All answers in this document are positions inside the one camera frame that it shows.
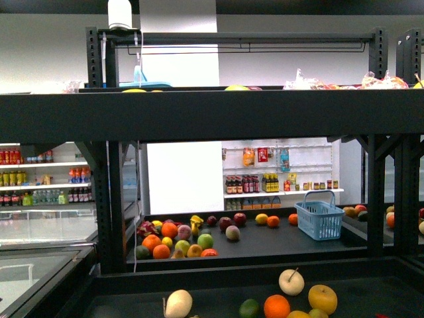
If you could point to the yellow round pear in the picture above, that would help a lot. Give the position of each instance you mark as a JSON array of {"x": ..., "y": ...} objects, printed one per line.
[{"x": 324, "y": 298}]

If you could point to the white oval pear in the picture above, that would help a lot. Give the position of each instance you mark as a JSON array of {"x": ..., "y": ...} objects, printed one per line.
[{"x": 178, "y": 304}]

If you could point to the orange tangerine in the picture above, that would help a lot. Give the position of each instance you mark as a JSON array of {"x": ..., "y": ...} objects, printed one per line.
[{"x": 276, "y": 306}]

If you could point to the yellow orange fruit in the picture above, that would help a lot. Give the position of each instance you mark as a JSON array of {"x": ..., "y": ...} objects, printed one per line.
[{"x": 298, "y": 314}]

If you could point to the white round pear with stem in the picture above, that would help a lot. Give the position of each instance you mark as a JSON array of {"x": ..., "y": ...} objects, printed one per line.
[{"x": 291, "y": 282}]

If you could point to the white cylinder device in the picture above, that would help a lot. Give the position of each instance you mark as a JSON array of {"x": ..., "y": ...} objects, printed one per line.
[{"x": 119, "y": 14}]

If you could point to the far light blue basket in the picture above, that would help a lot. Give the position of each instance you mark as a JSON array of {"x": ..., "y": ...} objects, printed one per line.
[{"x": 320, "y": 220}]

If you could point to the green lime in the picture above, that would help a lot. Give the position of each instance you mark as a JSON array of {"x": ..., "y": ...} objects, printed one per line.
[{"x": 250, "y": 308}]

